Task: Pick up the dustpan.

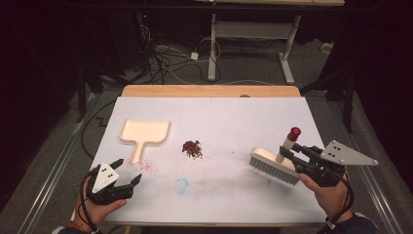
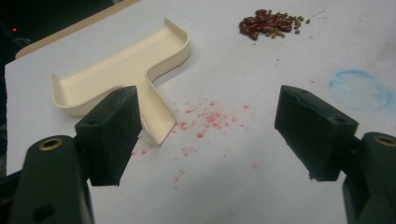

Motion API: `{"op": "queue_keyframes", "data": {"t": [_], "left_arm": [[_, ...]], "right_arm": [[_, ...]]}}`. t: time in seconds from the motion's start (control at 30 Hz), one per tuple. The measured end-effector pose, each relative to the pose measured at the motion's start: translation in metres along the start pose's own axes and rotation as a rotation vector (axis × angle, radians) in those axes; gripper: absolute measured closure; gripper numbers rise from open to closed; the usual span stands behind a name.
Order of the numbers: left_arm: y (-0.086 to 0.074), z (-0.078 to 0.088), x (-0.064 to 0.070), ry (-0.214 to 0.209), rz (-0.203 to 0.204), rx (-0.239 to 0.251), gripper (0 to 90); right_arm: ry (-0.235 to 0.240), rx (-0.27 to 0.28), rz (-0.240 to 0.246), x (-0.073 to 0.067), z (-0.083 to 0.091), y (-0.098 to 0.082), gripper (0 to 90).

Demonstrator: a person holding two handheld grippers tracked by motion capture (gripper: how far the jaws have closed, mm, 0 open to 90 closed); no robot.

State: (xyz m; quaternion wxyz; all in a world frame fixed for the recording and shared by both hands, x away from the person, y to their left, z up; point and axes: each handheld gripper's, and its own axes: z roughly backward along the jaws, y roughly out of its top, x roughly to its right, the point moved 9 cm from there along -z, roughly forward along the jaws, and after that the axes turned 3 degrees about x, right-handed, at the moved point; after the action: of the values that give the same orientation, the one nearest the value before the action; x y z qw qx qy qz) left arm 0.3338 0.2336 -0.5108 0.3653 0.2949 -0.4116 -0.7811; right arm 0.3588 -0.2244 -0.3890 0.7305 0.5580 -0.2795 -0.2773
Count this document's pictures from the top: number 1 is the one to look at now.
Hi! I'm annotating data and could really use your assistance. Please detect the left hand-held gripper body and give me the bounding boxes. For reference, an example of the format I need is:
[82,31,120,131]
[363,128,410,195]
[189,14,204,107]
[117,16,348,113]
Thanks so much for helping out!
[86,162,134,206]

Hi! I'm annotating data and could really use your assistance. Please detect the white brush with red-capped handle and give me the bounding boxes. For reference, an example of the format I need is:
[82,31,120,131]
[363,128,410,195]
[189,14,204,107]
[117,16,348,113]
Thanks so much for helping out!
[248,126,303,187]

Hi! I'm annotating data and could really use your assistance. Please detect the person's right hand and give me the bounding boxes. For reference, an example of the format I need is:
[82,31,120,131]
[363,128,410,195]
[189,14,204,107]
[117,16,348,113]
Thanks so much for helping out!
[298,172,354,224]

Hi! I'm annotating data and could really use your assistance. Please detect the tangle of floor cables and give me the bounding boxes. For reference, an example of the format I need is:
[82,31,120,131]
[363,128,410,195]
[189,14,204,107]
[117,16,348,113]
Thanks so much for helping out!
[137,23,225,86]

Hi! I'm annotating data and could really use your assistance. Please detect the cream wooden dustpan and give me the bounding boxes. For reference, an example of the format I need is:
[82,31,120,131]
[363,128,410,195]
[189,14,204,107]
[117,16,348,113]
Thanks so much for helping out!
[118,118,171,166]

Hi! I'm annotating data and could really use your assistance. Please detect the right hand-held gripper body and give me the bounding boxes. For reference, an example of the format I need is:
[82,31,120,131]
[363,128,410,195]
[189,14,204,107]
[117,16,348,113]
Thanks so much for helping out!
[293,139,380,188]

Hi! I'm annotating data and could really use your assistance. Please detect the metal floor rail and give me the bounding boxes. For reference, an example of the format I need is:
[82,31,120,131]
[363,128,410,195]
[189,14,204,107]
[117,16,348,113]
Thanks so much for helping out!
[326,100,405,234]
[24,93,100,234]

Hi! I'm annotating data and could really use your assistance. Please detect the black floor cable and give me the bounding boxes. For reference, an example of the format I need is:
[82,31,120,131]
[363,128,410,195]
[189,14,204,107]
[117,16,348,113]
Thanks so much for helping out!
[80,98,117,161]

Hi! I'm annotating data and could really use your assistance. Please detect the white board table cover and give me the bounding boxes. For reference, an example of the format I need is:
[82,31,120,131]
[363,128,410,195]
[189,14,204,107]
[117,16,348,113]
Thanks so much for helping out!
[89,96,327,225]

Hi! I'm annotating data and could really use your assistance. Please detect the black metal stand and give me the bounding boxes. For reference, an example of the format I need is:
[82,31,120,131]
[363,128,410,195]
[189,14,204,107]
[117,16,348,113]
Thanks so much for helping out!
[300,72,357,135]
[75,62,104,124]

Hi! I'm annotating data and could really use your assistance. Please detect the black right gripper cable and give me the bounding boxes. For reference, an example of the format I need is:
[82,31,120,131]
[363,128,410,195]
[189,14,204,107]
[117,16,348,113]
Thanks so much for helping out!
[325,171,356,228]

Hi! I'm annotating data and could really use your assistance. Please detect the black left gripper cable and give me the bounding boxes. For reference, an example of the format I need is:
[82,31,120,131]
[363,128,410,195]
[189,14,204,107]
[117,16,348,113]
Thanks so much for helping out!
[78,168,99,233]

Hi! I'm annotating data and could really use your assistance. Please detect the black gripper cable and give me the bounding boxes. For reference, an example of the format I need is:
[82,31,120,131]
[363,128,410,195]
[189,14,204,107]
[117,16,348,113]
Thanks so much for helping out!
[325,171,356,228]
[78,168,99,233]

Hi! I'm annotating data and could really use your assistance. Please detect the white metal desk frame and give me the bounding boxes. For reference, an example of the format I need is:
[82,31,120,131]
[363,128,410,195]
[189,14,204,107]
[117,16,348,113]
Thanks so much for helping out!
[206,12,302,86]

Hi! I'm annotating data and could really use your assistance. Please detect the pile of red-brown crumbs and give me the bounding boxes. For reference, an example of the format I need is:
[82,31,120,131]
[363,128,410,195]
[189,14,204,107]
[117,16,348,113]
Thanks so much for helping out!
[181,139,205,160]

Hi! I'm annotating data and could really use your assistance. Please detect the person's left hand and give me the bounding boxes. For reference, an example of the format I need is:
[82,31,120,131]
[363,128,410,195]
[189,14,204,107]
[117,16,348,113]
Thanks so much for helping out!
[73,167,128,228]

